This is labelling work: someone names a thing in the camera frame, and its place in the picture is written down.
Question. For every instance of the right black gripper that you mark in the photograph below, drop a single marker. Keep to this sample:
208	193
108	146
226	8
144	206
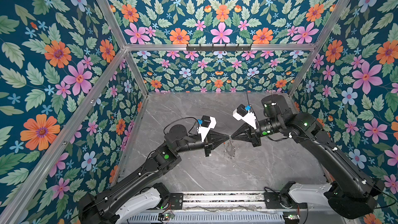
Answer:
250	131

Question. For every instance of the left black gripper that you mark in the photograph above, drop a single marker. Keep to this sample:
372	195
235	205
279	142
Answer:
214	138

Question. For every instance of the large keyring with red grip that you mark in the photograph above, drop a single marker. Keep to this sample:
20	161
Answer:
229	148

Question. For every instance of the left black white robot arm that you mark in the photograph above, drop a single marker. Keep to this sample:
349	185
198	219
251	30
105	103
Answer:
132	195

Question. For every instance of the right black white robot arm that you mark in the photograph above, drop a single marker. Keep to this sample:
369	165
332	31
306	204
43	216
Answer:
351	194

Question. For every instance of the left small circuit board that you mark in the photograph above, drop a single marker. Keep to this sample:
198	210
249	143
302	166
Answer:
165	217

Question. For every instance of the small circuit board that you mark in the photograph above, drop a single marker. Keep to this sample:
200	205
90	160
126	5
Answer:
165	217
290	218

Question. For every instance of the right small circuit board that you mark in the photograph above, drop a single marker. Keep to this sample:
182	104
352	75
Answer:
290	218

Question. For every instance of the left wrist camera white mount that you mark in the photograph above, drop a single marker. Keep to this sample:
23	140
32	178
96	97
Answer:
206	123

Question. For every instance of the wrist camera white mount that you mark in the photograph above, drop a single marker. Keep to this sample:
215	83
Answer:
246	114
206	123

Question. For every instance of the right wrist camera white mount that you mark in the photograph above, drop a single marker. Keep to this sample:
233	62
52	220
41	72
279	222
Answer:
246	114

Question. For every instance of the aluminium front rail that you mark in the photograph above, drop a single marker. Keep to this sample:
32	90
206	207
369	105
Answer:
235	201

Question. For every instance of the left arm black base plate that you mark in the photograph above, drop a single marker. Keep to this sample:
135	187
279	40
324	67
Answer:
173	201

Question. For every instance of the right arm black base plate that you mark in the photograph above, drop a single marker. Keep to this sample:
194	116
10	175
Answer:
273	200

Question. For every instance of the white slotted cable duct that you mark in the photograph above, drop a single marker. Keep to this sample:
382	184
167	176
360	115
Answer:
209	218

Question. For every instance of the black hook rail on frame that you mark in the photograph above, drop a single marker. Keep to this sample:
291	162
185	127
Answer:
218	47

